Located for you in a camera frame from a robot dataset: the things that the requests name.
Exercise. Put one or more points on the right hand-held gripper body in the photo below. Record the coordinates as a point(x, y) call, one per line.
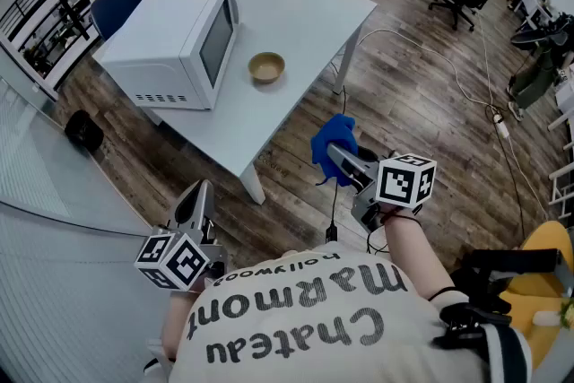
point(399, 181)

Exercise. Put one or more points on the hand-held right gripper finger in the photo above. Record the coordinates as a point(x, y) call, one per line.
point(356, 163)
point(346, 177)

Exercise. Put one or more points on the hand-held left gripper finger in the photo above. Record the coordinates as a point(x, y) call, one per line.
point(209, 202)
point(200, 211)

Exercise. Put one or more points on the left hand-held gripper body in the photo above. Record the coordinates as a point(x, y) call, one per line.
point(177, 262)

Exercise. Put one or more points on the blue cloth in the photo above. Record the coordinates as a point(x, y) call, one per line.
point(334, 132)

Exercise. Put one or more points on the tan wooden bowl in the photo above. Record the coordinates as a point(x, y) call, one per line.
point(266, 67)

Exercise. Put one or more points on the person's left forearm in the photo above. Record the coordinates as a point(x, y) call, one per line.
point(172, 323)

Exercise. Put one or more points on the person's right forearm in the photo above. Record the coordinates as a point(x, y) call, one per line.
point(412, 255)

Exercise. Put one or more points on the black wrist band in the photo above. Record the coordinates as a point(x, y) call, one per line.
point(401, 217)

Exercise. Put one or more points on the white power strip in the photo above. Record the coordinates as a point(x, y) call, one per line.
point(502, 127)

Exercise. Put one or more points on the black waste bin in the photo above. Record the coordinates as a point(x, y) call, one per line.
point(83, 130)

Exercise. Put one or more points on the person's white printed shirt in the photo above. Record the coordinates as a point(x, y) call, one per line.
point(314, 327)

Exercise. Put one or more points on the yellow chair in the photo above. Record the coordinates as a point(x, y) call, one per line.
point(542, 237)

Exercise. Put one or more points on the white microwave oven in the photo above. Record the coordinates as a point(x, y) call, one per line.
point(157, 36)

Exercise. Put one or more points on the blue chair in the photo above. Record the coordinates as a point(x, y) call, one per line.
point(114, 6)

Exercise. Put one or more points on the black metal railing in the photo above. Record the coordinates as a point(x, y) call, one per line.
point(67, 9)

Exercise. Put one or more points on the black clip mount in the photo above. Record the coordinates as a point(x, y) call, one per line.
point(475, 323)

